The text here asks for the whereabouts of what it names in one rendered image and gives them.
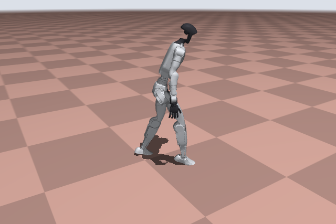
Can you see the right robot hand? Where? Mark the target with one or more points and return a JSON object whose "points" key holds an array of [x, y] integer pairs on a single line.
{"points": [[174, 109]]}

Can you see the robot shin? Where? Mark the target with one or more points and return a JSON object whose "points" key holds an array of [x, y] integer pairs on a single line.
{"points": [[181, 136], [149, 135]]}

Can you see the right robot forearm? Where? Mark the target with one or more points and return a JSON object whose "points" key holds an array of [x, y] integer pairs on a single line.
{"points": [[172, 87]]}

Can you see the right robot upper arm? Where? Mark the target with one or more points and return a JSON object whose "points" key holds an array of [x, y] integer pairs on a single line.
{"points": [[177, 57]]}

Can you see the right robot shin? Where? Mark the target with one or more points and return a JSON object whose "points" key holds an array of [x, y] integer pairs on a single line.
{"points": [[181, 136]]}

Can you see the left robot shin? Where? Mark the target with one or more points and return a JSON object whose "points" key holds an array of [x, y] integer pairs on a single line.
{"points": [[149, 135]]}

